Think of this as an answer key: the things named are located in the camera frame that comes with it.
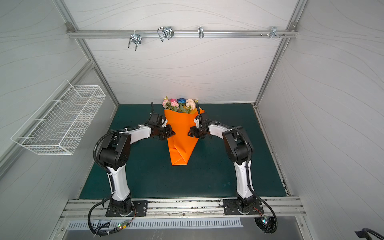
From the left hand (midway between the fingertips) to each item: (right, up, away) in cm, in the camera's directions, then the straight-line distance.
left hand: (178, 131), depth 99 cm
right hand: (+10, 0, +2) cm, 10 cm away
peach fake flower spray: (+8, +20, +15) cm, 26 cm away
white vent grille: (+10, -42, -29) cm, 52 cm away
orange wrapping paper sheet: (+3, -8, -6) cm, 11 cm away
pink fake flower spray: (-11, +20, +19) cm, 30 cm away
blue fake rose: (0, +22, +19) cm, 29 cm away
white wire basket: (-52, +6, -30) cm, 61 cm away
